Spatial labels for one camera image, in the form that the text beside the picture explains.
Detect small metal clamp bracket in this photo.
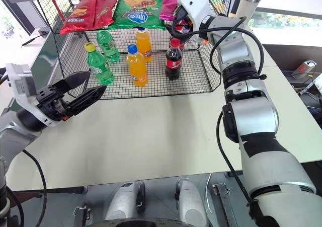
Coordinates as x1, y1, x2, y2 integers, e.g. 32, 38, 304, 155
72, 205, 93, 227

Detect red rod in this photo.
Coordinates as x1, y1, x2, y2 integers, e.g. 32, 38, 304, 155
43, 0, 66, 22

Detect black wire mesh rack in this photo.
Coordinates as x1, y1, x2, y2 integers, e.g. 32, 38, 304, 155
31, 0, 235, 101

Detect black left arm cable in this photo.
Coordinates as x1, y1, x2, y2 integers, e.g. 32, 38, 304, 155
7, 149, 48, 227

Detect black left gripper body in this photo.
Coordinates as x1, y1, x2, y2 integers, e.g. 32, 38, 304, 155
36, 79, 76, 122

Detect green soda bottle yellow cap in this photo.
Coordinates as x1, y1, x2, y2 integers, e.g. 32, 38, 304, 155
84, 42, 115, 85

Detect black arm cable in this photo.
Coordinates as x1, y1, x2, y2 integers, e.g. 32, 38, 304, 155
181, 15, 266, 207
7, 149, 48, 227

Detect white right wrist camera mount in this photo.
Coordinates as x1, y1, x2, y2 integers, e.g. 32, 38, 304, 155
177, 0, 215, 36

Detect dark green conveyor belt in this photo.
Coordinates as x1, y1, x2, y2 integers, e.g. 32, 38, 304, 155
31, 31, 64, 87

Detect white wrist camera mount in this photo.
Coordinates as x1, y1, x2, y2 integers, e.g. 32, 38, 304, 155
177, 0, 215, 36
5, 63, 59, 127

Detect green chip bag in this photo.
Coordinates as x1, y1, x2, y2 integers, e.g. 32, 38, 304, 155
108, 0, 167, 32

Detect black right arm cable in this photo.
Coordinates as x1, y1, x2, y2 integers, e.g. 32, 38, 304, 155
181, 15, 266, 207

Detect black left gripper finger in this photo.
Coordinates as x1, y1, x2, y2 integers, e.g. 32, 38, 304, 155
62, 70, 91, 90
65, 85, 108, 117

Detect small black box with cable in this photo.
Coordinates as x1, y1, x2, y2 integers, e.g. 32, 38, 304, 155
21, 27, 52, 48

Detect cola bottle red label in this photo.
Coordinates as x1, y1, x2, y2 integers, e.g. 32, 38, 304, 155
165, 38, 183, 81

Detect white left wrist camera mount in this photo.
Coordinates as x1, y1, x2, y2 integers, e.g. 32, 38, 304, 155
5, 63, 59, 127

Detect white tumbler black lid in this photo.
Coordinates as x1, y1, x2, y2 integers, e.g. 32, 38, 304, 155
234, 0, 264, 24

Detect silver robot leg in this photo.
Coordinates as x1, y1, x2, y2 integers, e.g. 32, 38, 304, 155
174, 177, 209, 225
104, 181, 146, 221

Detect pink chip bag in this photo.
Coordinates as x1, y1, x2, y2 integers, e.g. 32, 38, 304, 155
159, 0, 189, 22

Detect dark side table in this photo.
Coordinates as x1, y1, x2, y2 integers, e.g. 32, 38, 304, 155
261, 44, 322, 129

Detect grey red handheld device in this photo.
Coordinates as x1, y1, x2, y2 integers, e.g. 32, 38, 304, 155
292, 59, 318, 80

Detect metal bracket strip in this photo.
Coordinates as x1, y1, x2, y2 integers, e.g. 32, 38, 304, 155
212, 182, 239, 227

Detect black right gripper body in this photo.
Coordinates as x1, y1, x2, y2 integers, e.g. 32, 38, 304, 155
174, 6, 195, 33

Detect red chip bag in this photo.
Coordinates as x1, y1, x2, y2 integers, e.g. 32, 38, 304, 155
60, 0, 98, 36
92, 0, 123, 29

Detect orange soda bottle blue cap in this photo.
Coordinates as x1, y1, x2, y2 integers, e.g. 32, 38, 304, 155
126, 44, 149, 88

